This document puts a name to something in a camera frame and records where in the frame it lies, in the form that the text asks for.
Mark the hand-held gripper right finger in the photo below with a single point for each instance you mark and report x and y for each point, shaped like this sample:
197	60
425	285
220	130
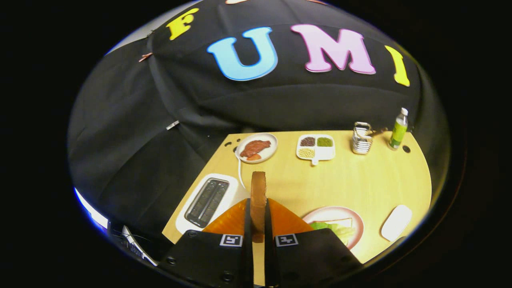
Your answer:
268	256

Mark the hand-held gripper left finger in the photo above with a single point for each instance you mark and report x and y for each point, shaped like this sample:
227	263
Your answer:
248	256

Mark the toasted bread slice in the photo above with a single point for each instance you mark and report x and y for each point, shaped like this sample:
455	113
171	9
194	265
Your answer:
258	200

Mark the green lettuce leaf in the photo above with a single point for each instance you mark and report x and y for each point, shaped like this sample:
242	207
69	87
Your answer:
340	232

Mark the white toaster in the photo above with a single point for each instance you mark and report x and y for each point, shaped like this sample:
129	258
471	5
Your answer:
236	192

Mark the bread slice with ham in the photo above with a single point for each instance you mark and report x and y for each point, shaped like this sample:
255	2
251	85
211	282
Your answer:
332	220

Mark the pink round plate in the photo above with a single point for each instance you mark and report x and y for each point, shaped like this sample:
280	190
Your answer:
354	222

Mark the brown meat piece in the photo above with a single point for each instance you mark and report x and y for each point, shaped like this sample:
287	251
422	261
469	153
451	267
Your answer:
254	148

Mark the white oval plate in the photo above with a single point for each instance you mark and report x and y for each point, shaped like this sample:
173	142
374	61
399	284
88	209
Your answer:
270	140

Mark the white divided dish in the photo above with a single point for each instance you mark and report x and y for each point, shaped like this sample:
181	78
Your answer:
326	154

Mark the white square plate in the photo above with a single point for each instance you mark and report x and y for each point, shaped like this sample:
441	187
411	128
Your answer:
396	222

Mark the white cloth clip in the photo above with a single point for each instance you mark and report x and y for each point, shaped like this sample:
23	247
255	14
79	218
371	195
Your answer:
172	125

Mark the black backdrop cloth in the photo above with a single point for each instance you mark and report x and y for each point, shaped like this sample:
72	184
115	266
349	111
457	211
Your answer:
280	100

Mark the green label plastic bottle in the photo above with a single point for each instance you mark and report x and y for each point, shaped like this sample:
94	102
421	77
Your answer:
398	132

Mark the red cloth clip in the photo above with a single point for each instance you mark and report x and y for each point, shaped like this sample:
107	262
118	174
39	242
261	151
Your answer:
145	57

